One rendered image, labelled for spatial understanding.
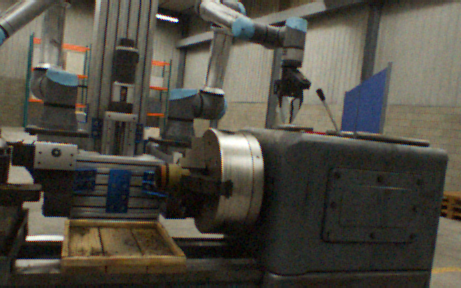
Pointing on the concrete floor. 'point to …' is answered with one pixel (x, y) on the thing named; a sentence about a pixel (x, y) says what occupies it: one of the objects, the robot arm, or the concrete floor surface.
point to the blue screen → (367, 104)
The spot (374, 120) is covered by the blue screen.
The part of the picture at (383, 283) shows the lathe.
